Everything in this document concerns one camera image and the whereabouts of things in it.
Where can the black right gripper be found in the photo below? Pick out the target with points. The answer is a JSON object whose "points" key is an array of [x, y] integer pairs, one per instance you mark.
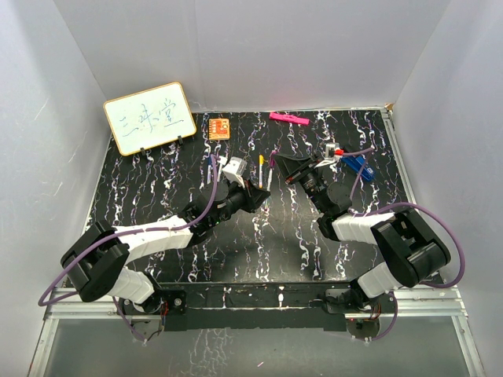
{"points": [[292, 166]]}

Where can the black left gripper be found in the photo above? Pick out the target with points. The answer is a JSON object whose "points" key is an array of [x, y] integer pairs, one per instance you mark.
{"points": [[258, 196]]}

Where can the purple pen cap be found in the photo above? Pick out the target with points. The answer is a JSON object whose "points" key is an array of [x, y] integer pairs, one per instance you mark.
{"points": [[271, 159]]}

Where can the yellow-tipped white pen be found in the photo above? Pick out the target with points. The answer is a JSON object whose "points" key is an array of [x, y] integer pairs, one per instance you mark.
{"points": [[260, 173]]}

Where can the purple-tipped white pen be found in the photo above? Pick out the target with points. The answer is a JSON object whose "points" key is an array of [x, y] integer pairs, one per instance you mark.
{"points": [[269, 179]]}

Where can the green-tipped white pen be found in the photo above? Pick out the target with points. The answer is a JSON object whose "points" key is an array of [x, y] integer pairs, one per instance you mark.
{"points": [[221, 164]]}

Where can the blue-tipped white pen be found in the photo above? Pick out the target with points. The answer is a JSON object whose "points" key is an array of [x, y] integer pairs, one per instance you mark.
{"points": [[209, 169]]}

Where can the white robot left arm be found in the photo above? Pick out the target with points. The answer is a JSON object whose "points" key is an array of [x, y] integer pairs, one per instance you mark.
{"points": [[97, 262]]}

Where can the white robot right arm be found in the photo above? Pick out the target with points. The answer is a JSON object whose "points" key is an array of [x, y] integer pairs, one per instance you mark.
{"points": [[411, 249]]}

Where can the pink plastic clip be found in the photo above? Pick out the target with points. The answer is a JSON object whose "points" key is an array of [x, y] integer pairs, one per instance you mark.
{"points": [[289, 118]]}

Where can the blue clamp tool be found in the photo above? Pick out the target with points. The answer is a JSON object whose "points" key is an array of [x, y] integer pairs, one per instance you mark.
{"points": [[356, 162]]}

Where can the small wooden-framed whiteboard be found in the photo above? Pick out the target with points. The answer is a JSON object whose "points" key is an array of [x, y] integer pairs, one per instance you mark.
{"points": [[149, 118]]}

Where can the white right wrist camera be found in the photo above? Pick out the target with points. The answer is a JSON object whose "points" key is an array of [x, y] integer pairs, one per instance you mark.
{"points": [[332, 154]]}

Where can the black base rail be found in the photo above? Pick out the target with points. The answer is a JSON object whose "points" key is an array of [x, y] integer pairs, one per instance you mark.
{"points": [[272, 305]]}

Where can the aluminium frame rail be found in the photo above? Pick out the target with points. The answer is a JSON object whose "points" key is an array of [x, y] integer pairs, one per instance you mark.
{"points": [[460, 322]]}

